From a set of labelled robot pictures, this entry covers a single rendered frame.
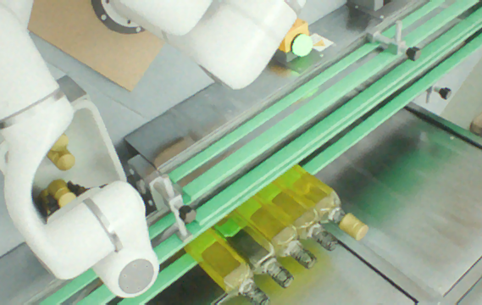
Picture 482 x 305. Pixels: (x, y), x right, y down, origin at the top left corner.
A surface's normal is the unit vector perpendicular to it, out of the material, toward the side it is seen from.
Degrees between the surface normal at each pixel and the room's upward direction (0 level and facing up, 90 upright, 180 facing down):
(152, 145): 90
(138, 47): 0
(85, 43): 0
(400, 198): 90
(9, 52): 31
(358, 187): 89
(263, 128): 90
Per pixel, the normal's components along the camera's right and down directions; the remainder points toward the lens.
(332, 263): -0.12, -0.70
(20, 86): 0.49, 0.11
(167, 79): 0.64, 0.48
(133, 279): 0.58, 0.29
